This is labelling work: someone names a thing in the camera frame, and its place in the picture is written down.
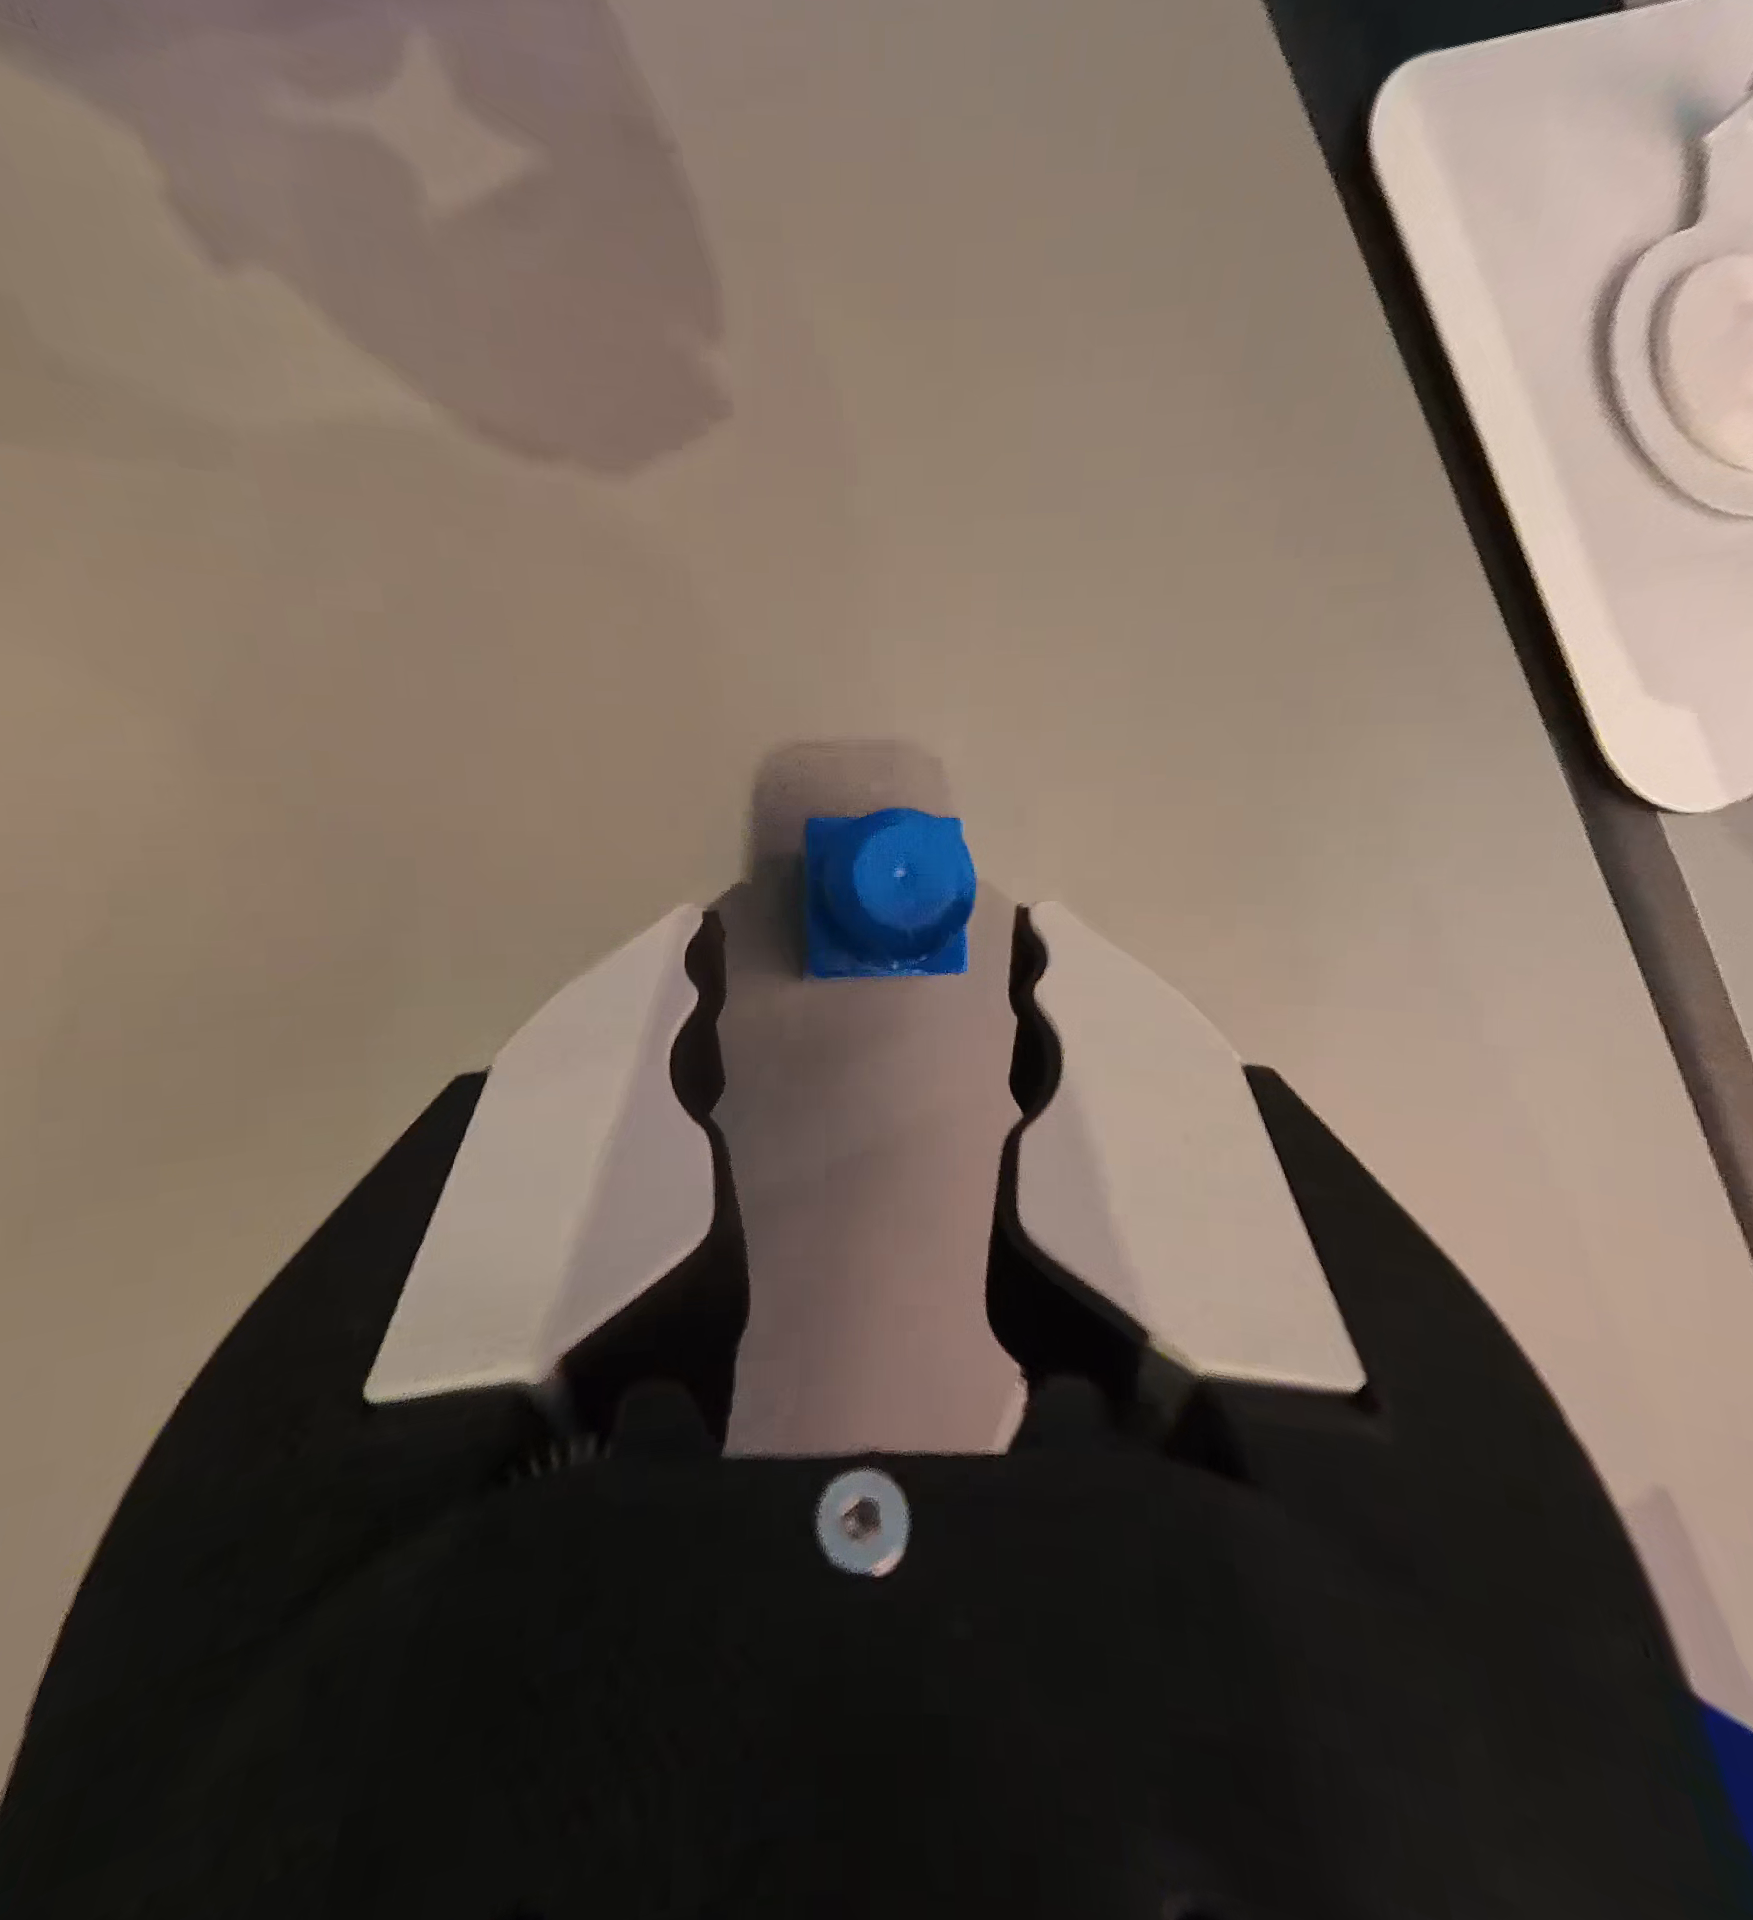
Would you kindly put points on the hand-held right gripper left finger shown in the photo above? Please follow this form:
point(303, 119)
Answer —
point(561, 1214)

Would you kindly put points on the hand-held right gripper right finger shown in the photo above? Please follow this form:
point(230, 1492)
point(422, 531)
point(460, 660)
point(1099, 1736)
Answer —
point(1176, 1214)

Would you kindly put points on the blue one-stud block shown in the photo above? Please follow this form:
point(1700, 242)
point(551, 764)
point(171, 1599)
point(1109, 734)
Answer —
point(892, 886)

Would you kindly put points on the white stand base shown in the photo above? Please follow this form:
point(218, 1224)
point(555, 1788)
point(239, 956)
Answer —
point(1537, 375)

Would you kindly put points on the metal poster bracket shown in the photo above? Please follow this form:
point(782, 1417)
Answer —
point(1746, 360)

